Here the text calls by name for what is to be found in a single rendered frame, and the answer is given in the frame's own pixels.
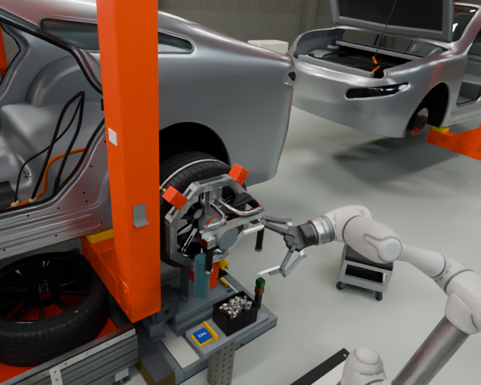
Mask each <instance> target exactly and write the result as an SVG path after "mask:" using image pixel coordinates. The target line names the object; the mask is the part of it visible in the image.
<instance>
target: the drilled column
mask: <svg viewBox="0 0 481 385"><path fill-rule="evenodd" d="M235 346H236V340H235V341H233V342H231V343H230V344H228V345H226V346H224V347H223V348H221V349H219V350H217V351H216V352H214V353H213V354H210V355H209V356H208V376H207V381H208V382H209V384H210V385H231V379H232V372H233V366H234V353H235Z"/></svg>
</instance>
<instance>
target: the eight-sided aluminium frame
mask: <svg viewBox="0 0 481 385"><path fill-rule="evenodd" d="M235 181H236V180H235V179H233V178H232V177H231V176H229V175H227V174H221V175H220V176H215V177H212V178H208V179H205V180H200V181H195V182H194V183H191V184H190V185H189V186H188V188H187V190H186V191H185V192H184V193H183V195H184V196H185V197H186V198H187V199H188V200H187V202H186V203H185V204H184V206H183V207H182V208H181V209H180V210H179V209H177V208H176V207H175V206H173V207H172V208H171V209H170V211H169V212H167V214H166V216H165V220H164V222H165V248H164V249H165V254H166V255H167V256H168V257H169V258H171V259H172V260H174V261H176V262H178V263H180V264H182V265H183V266H185V267H188V268H189V269H191V270H193V271H194V266H195V258H193V259H190V258H188V257H187V256H185V255H183V254H181V253H179V252H178V251H177V223H178V221H179V220H180V219H181V218H182V217H183V215H184V214H185V213H186V211H187V210H188V209H189V207H190V206H191V205H192V204H193V202H194V201H195V200H196V199H197V197H198V196H199V195H200V194H201V193H205V192H207V191H209V190H212V189H218V188H219V187H224V186H230V187H231V188H232V189H233V190H234V191H235V192H236V193H237V194H238V195H239V194H240V193H247V194H249V193H248V192H247V191H246V190H245V189H244V188H243V187H242V186H241V185H240V184H238V183H236V182H235ZM249 209H250V205H248V204H245V205H242V206H239V210H249ZM248 226H249V222H247V223H245V224H242V225H239V226H237V227H235V228H236V229H237V231H238V237H237V240H236V242H235V243H234V244H233V245H232V246H231V247H229V248H227V249H222V248H221V247H219V248H218V249H217V250H214V251H213V261H212V263H215V262H218V261H220V260H224V259H225V258H226V257H227V256H228V255H229V254H230V252H231V251H232V249H233V248H234V246H235V245H236V244H237V242H239V240H240V239H241V237H242V236H243V235H242V233H243V231H245V230H247V229H248Z"/></svg>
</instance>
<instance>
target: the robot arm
mask: <svg viewBox="0 0 481 385"><path fill-rule="evenodd" d="M260 220H261V222H260V223H256V224H254V225H252V228H251V229H247V230H245V231H243V233H242V235H247V234H249V233H252V232H255V231H259V230H262V229H263V228H267V229H269V230H271V231H274V232H276V233H279V234H280V235H282V236H283V240H284V242H285V243H286V247H287V248H289V250H288V252H287V255H286V256H285V258H284V260H283V262H282V264H281V266H277V267H273V268H270V269H268V270H265V271H262V272H259V273H258V274H257V276H261V275H264V274H266V273H269V274H270V276H272V275H274V274H277V273H281V274H282V276H283V277H287V276H288V275H289V274H290V273H291V271H292V270H293V269H294V268H295V267H296V266H297V264H298V263H299V262H300V261H301V260H304V259H305V258H306V257H307V254H305V253H304V252H303V249H304V248H307V247H310V246H312V245H315V246H318V245H320V244H326V243H329V242H332V241H338V242H341V243H345V244H348V245H349V246H351V247H352V248H353V249H354V250H355V251H356V252H357V253H359V254H361V255H363V256H364V257H366V258H368V259H370V260H372V261H374V262H377V263H381V264H387V263H391V262H393V261H395V260H399V261H404V262H408V263H410V264H411V265H413V266H414V267H416V268H417V269H419V270H420V271H421V272H422V273H423V274H424V275H426V276H428V277H430V278H431V279H432V280H434V282H435V283H436V284H437V285H438V286H439V287H440V288H441V289H442V290H443V291H444V292H445V293H446V294H447V296H448V298H447V305H446V307H445V310H444V314H445V315H444V317H443V318H442V319H441V320H440V321H439V323H438V324H437V325H436V326H435V328H434V329H433V330H432V332H431V333H430V334H429V336H428V337H427V338H426V339H425V340H424V341H423V343H422V344H421V345H420V347H419V348H418V350H417V351H416V352H415V353H414V354H413V355H412V357H411V358H410V359H409V360H408V362H407V363H406V364H405V366H404V367H403V368H402V369H401V370H400V371H399V373H398V374H397V375H396V377H395V378H394V379H393V378H388V379H387V377H386V373H385V371H384V368H383V361H382V359H381V357H380V356H379V354H378V353H377V352H376V351H375V350H373V349H372V348H369V347H359V348H357V349H354V350H353V351H352V352H350V354H349V355H348V357H347V359H346V361H345V364H344V368H343V371H342V376H341V379H340V380H339V382H338V383H337V384H336V385H428V384H429V383H430V382H431V381H432V380H433V379H434V377H435V376H436V375H437V373H438V372H439V371H440V370H441V369H442V367H443V366H444V365H445V364H446V363H447V362H448V361H449V360H450V359H451V358H452V357H453V355H454V354H455V353H456V352H457V350H458V349H459V348H460V347H461V345H462V344H463V343H464V342H465V341H466V340H467V339H468V338H469V336H470V335H474V334H477V333H479V332H481V276H480V275H478V274H477V273H475V272H474V271H473V270H471V269H470V268H469V267H467V266H466V265H464V264H462V263H461V262H459V261H458V260H456V259H454V258H452V257H450V256H448V255H446V254H442V253H439V252H436V251H429V250H425V249H421V248H418V247H414V246H411V245H408V244H403V243H402V242H401V240H400V237H399V235H398V234H397V233H396V232H395V231H393V230H392V229H391V228H390V227H389V226H387V225H384V224H383V223H381V222H377V221H375V220H372V215H371V214H370V211H369V210H368V209H367V208H366V207H365V206H363V205H346V206H343V207H340V208H337V209H333V210H331V211H329V212H328V213H326V214H325V215H321V216H318V217H317V218H312V219H309V220H308V221H307V223H305V224H302V225H297V226H292V219H291V218H277V217H272V216H267V215H263V216H262V218H261V219H260ZM269 222H272V223H277V224H282V225H287V226H289V228H288V230H287V229H285V228H280V227H278V226H276V225H273V224H270V223H269ZM294 251H298V252H299V255H298V258H297V259H296V260H295V261H294V262H293V263H292V264H291V266H290V267H289V268H288V269H287V270H285V268H286V265H287V263H288V262H289V259H290V257H291V256H292V253H293V252H294Z"/></svg>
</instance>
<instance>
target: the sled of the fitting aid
mask: <svg viewBox="0 0 481 385"><path fill-rule="evenodd" d="M217 283H218V284H219V285H220V286H221V287H222V288H223V289H224V290H225V291H227V292H228V297H229V296H232V295H234V294H235V293H237V292H236V291H234V290H233V289H232V288H231V287H230V286H229V285H228V283H227V282H226V281H225V280H224V279H223V278H220V279H218V280H217ZM212 314H213V305H212V306H209V307H208V308H206V309H203V310H202V311H200V312H197V313H196V314H194V315H191V316H189V317H187V318H185V319H183V320H181V321H179V322H177V323H175V322H174V321H173V319H172V318H170V319H168V320H166V322H165V323H166V324H167V325H168V326H169V327H170V329H171V330H172V331H173V333H174V334H175V335H176V337H179V336H180V335H183V334H185V333H186V332H187V331H188V330H190V329H192V328H194V327H196V326H198V325H201V324H202V323H203V322H206V321H208V320H209V319H212Z"/></svg>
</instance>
